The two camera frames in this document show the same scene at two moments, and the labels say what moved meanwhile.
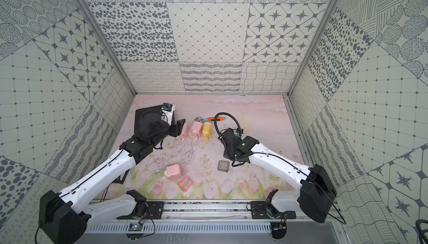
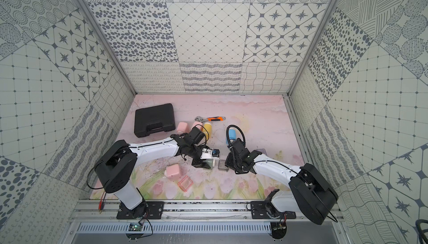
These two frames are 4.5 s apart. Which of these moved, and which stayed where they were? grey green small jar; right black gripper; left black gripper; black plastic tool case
Moved: left black gripper; right black gripper
Stayed: grey green small jar; black plastic tool case
